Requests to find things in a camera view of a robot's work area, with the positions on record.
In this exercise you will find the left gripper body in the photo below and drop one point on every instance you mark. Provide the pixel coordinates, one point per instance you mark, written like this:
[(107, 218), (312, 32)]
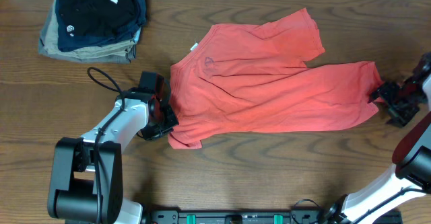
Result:
[(166, 122)]

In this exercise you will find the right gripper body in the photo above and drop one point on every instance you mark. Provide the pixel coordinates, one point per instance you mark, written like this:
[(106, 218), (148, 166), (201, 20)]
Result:
[(411, 98)]

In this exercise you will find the red t-shirt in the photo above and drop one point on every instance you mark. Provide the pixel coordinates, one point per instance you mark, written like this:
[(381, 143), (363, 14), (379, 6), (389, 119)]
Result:
[(256, 78)]

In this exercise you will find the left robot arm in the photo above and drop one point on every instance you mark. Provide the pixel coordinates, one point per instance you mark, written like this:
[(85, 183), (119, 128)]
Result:
[(87, 173)]

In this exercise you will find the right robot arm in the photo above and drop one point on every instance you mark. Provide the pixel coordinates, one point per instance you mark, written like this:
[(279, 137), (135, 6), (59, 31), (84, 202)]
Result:
[(408, 177)]

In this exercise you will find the grey folded shirt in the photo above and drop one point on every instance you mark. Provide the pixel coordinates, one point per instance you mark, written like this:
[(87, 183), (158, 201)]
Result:
[(122, 59)]

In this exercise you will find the beige folded shirt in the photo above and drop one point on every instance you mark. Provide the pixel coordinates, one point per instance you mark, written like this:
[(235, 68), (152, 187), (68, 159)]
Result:
[(49, 42)]

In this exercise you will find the navy folded shirt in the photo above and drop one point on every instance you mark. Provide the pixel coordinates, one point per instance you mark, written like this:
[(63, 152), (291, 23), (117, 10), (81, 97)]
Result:
[(67, 42)]

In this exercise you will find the black folded shirt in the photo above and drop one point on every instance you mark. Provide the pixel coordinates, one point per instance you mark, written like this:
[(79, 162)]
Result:
[(101, 18)]

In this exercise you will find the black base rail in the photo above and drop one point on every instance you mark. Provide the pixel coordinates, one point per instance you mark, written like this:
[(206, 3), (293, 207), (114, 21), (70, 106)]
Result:
[(307, 215)]

